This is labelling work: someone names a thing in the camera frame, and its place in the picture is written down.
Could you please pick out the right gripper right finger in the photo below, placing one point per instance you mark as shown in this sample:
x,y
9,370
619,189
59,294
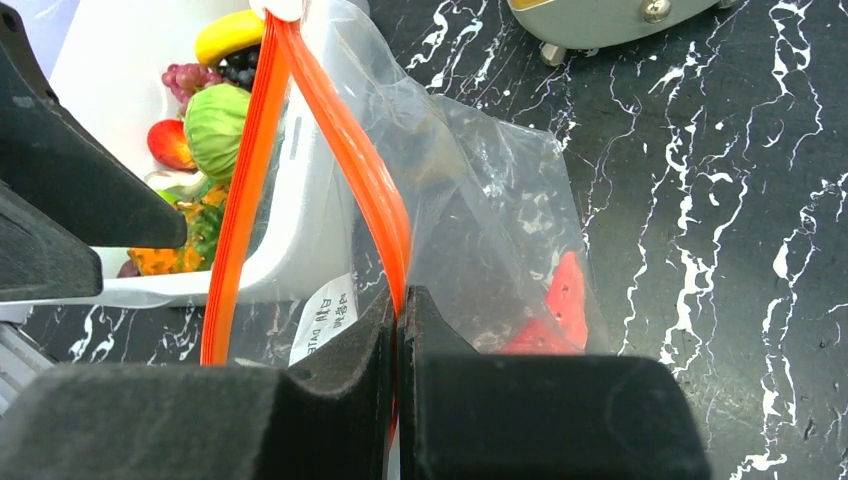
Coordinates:
x,y
467,415

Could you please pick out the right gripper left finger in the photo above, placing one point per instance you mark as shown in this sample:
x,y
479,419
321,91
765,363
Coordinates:
x,y
326,417

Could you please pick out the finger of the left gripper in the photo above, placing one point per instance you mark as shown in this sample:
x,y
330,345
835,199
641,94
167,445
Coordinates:
x,y
63,194

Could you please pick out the toy watermelon slice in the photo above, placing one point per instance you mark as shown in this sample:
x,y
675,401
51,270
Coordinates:
x,y
566,300

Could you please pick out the green toy cabbage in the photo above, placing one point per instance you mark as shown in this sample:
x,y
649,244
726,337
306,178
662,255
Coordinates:
x,y
213,125

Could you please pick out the clear zip top bag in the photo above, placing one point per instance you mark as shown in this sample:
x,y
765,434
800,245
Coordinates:
x,y
436,182

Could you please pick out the toy pineapple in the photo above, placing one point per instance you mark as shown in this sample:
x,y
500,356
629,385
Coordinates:
x,y
204,216

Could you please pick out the purple toy grapes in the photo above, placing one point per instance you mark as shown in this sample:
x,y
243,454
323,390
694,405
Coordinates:
x,y
185,80

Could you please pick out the yellow toy banana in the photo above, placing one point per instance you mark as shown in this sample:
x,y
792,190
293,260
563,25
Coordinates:
x,y
226,35

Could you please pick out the dark toy grapes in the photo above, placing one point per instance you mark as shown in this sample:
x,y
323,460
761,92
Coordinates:
x,y
239,68

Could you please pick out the round mini drawer cabinet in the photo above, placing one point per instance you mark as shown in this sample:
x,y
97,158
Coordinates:
x,y
565,25

